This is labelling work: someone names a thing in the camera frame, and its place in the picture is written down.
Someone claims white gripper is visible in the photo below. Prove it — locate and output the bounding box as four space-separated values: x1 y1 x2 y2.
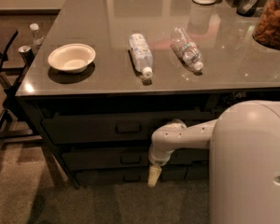
147 141 176 188

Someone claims drawer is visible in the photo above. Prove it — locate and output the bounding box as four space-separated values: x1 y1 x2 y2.
42 109 216 145
62 145 208 171
76 165 188 187
185 164 209 180

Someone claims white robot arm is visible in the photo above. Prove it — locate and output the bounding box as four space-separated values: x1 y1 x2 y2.
147 100 280 224

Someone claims white labelled water bottle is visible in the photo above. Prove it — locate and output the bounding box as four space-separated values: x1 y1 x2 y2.
129 34 153 78

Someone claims clear plastic water bottle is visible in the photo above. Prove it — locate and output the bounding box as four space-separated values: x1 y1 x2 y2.
171 27 203 72

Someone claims white paper bowl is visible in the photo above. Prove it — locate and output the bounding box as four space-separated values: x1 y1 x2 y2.
48 43 96 74

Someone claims black chair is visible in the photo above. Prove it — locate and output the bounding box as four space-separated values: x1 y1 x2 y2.
0 27 38 141

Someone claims metal can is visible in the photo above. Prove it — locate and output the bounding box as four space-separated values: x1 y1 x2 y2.
18 46 35 66

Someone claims small bottle on floor side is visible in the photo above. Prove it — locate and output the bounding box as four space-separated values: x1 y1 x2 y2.
29 23 44 50

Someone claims glass snack jar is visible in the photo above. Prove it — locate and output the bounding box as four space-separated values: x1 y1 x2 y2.
253 0 280 49

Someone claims dark cabinet frame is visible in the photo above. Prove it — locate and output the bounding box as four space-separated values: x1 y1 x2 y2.
18 92 280 187

